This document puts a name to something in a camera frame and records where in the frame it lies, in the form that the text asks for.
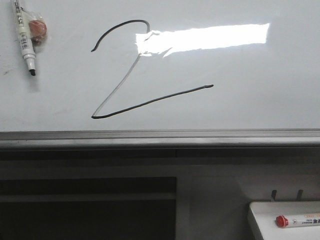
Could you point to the white marker tray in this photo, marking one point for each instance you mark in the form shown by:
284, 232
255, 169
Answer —
262, 220

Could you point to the white whiteboard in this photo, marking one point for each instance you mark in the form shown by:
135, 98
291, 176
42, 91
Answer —
163, 73

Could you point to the white black-tip marker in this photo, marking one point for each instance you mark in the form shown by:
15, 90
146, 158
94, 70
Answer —
24, 37

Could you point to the red-capped white marker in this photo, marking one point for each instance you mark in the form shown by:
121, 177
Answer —
298, 220

